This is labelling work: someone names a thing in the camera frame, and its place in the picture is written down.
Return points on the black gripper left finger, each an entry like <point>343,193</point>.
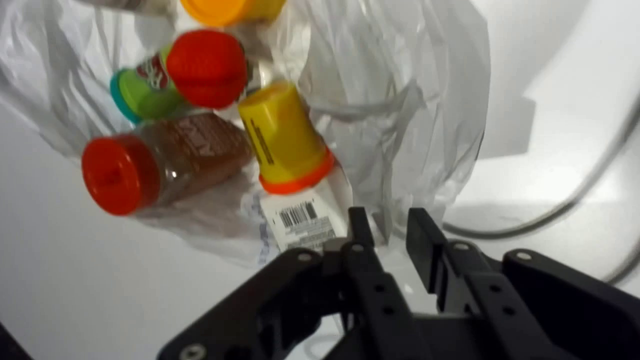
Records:
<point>361,232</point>

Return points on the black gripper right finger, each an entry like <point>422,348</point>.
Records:
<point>426,247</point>

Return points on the orange-lid dough tub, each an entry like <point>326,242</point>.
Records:
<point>283,132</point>

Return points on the red-capped spice bottle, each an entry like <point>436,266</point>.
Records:
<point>167,157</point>

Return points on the teal-lid dough tub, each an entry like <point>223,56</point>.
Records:
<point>142,97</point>

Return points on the clear plastic bag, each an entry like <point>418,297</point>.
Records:
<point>413,80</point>

